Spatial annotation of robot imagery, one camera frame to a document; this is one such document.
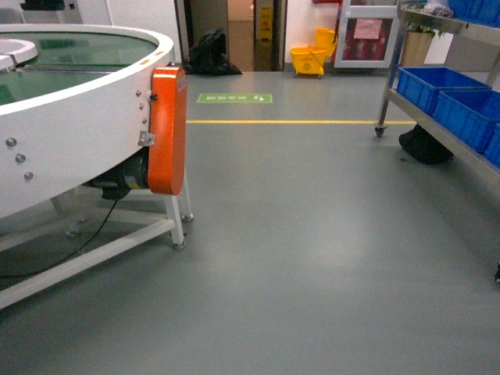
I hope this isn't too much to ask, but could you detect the steel shelf cart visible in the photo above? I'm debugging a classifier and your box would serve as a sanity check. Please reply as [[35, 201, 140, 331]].
[[375, 7, 499, 188]]

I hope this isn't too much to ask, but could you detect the orange motor guard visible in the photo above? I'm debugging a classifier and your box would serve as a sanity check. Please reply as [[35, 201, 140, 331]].
[[148, 66, 188, 195]]

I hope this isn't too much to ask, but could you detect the black garbage bag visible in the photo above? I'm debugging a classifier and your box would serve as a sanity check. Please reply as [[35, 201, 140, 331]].
[[183, 28, 242, 77]]

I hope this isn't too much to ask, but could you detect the yellow mop bucket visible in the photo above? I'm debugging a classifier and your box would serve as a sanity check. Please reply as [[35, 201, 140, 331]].
[[291, 27, 338, 76]]

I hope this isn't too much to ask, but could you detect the black bag on floor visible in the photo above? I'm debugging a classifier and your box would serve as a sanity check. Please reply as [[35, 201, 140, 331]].
[[398, 124, 454, 165]]

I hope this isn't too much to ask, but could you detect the white round conveyor table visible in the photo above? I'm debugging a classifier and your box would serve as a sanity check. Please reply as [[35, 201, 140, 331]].
[[1, 23, 193, 308]]

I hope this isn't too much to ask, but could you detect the blue bin on cart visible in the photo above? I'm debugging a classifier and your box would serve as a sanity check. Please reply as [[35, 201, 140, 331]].
[[432, 90, 499, 153], [397, 66, 491, 115]]

